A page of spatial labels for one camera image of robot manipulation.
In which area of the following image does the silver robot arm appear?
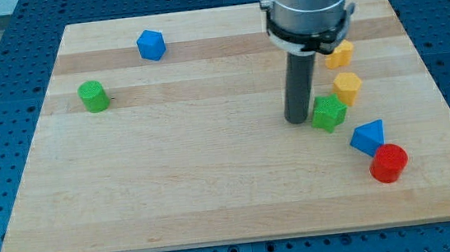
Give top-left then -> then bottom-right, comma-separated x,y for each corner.
260,0 -> 355,57

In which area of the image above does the light wooden board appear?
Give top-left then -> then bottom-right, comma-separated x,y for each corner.
1,0 -> 450,252

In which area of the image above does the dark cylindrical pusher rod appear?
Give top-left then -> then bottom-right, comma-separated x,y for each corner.
284,53 -> 316,124

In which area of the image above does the green star block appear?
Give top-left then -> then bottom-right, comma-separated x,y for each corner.
311,93 -> 348,133

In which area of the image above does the blue cube block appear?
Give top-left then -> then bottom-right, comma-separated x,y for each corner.
137,30 -> 166,61

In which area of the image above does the yellow hexagon block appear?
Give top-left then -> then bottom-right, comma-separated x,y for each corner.
332,72 -> 363,106

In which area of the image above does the green cylinder block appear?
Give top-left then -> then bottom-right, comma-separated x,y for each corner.
77,80 -> 110,113

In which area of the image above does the yellow heart block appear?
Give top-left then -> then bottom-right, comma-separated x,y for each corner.
325,40 -> 354,69

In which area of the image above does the blue triangle block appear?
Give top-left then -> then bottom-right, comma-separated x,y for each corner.
350,119 -> 385,156

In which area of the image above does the red cylinder block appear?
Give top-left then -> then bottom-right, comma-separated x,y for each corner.
370,143 -> 409,184

